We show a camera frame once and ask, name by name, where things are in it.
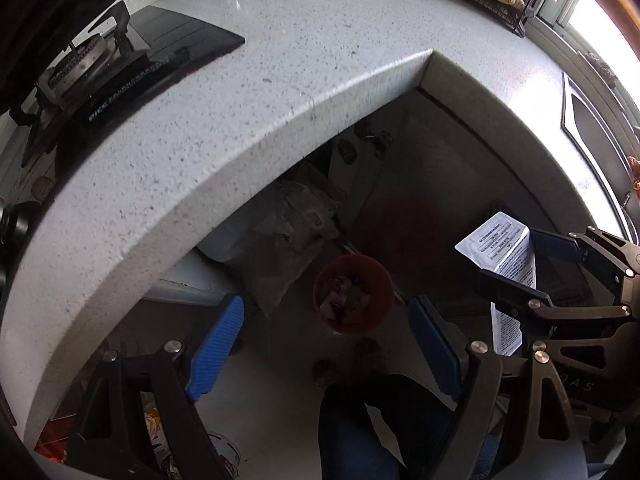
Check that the grey plastic bag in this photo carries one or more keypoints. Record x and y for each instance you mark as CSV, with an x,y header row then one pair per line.
x,y
270,275

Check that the person's right leg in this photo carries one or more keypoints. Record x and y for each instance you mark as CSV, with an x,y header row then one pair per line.
x,y
420,420

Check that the black gas stove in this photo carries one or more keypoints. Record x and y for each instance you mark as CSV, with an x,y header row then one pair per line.
x,y
175,40

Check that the crumpled plastic bag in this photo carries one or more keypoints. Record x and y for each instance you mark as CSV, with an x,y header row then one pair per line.
x,y
305,210

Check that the black wok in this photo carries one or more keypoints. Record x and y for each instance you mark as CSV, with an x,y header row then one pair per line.
x,y
50,10

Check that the person's right shoe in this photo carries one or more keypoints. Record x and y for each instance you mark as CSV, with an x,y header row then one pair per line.
x,y
369,351

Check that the person's shoe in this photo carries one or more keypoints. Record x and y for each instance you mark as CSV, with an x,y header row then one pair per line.
x,y
327,372
369,351

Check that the window frame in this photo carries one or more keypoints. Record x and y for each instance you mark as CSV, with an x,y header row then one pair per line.
x,y
595,15

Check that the red box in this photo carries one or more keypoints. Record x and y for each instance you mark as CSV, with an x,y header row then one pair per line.
x,y
50,445

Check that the red plastic bucket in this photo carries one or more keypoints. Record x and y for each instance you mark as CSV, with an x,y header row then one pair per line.
x,y
377,280

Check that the crumpled wrappers pile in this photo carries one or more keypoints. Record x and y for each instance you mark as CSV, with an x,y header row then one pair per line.
x,y
342,300

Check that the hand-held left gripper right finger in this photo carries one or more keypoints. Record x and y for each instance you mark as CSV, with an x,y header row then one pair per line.
x,y
435,355

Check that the white printed sachet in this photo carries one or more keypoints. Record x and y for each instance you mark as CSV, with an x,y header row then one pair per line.
x,y
500,250

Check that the steel cabinet door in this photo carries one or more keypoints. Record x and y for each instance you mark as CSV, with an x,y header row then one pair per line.
x,y
440,185

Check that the person's left shoe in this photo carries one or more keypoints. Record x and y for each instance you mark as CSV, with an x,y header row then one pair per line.
x,y
327,372

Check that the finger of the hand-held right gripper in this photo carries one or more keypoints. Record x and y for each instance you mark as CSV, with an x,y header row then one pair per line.
x,y
515,292
555,247

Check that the colourful snack packets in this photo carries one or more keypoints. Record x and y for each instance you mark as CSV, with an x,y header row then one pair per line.
x,y
152,425

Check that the steel sink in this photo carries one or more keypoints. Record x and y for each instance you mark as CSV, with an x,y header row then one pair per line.
x,y
590,130

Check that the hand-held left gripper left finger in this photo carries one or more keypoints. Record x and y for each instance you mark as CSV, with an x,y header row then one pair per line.
x,y
215,350

